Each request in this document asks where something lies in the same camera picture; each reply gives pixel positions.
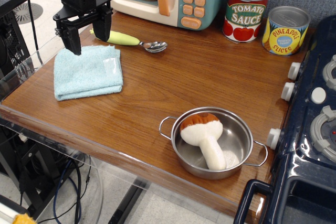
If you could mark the plush mushroom toy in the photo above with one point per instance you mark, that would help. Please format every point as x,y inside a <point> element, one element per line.
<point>204,130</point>

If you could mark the stainless steel pot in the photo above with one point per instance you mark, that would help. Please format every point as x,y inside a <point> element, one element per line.
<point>236,142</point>

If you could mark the pineapple slices can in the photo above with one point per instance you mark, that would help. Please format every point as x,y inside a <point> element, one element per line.
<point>286,28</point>

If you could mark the white stove knob bottom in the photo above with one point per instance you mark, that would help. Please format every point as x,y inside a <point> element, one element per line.
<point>273,138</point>

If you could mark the white stove knob middle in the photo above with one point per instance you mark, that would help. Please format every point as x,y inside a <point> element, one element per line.
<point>287,91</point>

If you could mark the light blue folded cloth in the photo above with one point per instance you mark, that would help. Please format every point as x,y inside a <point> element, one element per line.
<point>97,71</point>

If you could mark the white stove knob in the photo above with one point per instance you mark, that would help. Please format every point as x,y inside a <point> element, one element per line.
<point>287,91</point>
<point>294,70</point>
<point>273,138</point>

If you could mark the tomato sauce can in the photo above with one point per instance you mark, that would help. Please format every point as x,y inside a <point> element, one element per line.
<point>243,19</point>

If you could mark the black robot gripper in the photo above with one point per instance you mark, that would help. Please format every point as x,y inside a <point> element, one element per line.
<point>78,13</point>

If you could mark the green handled metal spoon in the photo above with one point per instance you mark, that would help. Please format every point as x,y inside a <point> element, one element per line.
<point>127,40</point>

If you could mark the clear acrylic table guard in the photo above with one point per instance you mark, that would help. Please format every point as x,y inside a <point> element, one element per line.
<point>100,126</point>

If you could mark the white stove knob top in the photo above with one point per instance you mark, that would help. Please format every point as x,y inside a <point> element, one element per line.
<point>294,70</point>

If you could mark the dark blue toy stove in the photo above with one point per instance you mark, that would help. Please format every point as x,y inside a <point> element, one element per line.
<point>302,185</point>

